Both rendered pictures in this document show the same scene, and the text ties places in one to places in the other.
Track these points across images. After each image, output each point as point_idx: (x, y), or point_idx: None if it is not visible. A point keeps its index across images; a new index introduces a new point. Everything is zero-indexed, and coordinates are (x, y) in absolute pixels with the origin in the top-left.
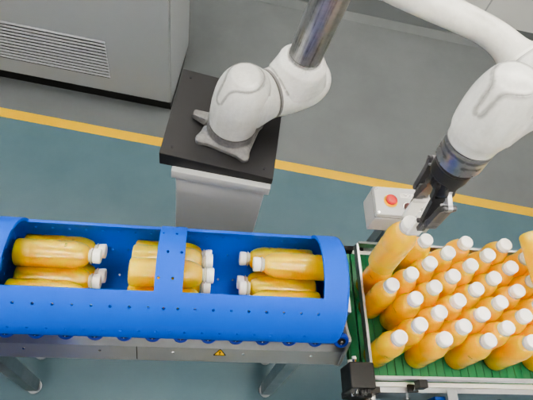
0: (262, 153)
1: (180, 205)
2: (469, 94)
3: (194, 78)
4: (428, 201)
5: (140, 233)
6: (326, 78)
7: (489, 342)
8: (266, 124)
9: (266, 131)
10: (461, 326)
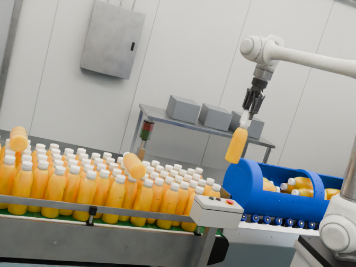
0: (318, 245)
1: None
2: None
3: None
4: (205, 201)
5: None
6: (328, 215)
7: (156, 161)
8: (335, 260)
9: (330, 256)
10: (171, 166)
